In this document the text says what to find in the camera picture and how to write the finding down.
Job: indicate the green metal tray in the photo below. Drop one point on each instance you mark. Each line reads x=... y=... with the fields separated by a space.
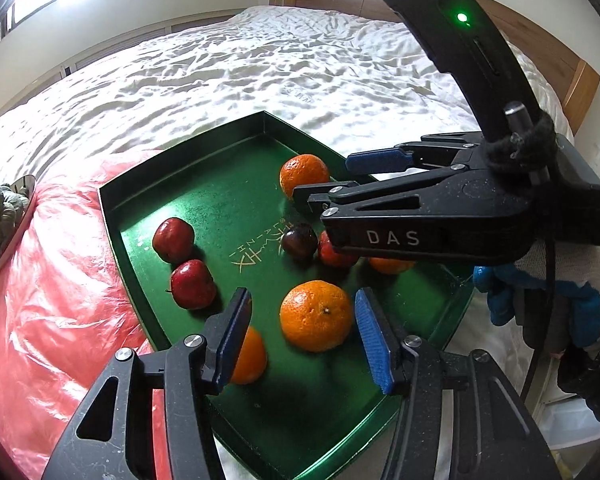
x=215 y=195

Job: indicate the dark plum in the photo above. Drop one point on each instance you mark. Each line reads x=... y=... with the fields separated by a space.
x=300 y=241

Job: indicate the green leafy vegetable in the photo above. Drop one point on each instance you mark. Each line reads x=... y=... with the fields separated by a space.
x=0 y=215

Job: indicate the pink plastic sheet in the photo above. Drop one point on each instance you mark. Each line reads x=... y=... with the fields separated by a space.
x=55 y=335

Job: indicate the red apple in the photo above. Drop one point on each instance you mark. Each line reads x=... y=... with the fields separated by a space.
x=330 y=257
x=173 y=239
x=192 y=284

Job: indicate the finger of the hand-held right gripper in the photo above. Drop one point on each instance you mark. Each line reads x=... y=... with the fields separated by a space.
x=320 y=195
x=375 y=160

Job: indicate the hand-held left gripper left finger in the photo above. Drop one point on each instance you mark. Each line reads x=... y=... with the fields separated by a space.
x=230 y=345

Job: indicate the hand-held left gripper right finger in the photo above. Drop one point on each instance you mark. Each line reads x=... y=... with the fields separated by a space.
x=372 y=340

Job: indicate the white round plate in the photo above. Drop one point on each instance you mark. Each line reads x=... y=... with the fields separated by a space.
x=27 y=195

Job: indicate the orange mandarin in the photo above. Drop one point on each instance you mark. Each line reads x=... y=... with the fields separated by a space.
x=302 y=172
x=252 y=355
x=317 y=315
x=390 y=265

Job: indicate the dark cloth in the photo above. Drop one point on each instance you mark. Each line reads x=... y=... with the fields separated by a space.
x=590 y=385

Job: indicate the white quilted blanket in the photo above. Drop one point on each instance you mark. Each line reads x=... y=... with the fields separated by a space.
x=230 y=70

